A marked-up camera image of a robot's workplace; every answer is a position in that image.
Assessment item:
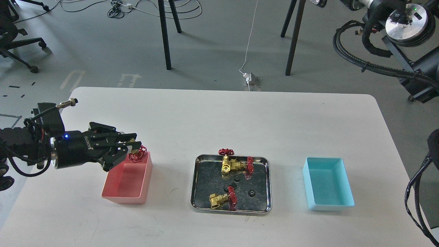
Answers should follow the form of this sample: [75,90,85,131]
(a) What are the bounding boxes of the black table leg left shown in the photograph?
[158,0,182,70]

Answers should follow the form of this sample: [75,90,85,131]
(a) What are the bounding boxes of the white power adapter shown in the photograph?
[243,72,261,91]

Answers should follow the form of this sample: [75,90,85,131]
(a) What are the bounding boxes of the metal tray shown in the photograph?
[191,154,272,215]

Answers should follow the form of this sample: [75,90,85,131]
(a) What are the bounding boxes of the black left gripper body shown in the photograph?
[51,131,114,171]

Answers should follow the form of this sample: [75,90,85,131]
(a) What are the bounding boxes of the white cable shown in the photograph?
[239,0,259,74]

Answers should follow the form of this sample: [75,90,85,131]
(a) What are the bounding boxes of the blue plastic box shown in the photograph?
[302,157,355,211]

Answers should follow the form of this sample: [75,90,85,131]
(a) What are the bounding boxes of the black table leg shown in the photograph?
[158,0,182,70]
[280,0,306,76]

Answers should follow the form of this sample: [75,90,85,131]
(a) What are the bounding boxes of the brass valve red handle top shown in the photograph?
[218,149,235,176]

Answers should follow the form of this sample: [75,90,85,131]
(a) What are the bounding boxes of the brass valve red handle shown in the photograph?
[230,156,254,180]
[218,149,235,176]
[209,188,237,211]
[127,145,147,164]

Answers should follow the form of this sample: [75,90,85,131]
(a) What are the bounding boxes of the brass valve red handle bottom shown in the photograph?
[209,188,237,211]

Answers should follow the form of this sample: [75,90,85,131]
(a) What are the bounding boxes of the black office chair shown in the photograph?
[0,0,47,73]

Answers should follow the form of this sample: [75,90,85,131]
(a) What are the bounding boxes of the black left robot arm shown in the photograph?
[0,98,147,191]

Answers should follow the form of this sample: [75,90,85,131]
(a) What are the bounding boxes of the black floor cables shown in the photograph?
[14,0,203,20]

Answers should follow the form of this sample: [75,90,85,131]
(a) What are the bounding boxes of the black table leg right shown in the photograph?
[280,0,306,76]

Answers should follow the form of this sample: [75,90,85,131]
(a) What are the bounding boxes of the pink plastic box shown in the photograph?
[101,151,153,204]

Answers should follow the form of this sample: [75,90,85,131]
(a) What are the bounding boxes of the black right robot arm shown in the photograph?
[333,0,438,103]

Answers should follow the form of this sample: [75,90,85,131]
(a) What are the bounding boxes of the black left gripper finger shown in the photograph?
[89,122,138,143]
[102,142,142,172]

